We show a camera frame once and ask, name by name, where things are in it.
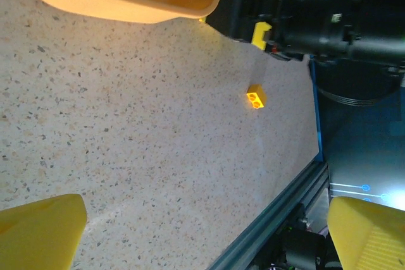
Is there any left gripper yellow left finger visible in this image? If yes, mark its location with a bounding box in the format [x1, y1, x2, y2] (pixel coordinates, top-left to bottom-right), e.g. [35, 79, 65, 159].
[0, 193, 88, 270]

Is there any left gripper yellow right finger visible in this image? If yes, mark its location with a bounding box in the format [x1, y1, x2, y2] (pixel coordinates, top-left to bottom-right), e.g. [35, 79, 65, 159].
[327, 196, 405, 270]

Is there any blue table edge strip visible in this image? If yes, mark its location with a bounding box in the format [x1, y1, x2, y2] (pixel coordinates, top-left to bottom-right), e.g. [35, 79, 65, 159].
[307, 58, 327, 169]

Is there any yellow two-stud lego brick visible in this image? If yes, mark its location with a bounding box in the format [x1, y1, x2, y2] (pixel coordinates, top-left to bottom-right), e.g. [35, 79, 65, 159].
[246, 83, 267, 110]

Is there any aluminium mounting rail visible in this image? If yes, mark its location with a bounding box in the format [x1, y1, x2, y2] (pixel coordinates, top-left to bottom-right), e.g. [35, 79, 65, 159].
[207, 161, 332, 270]

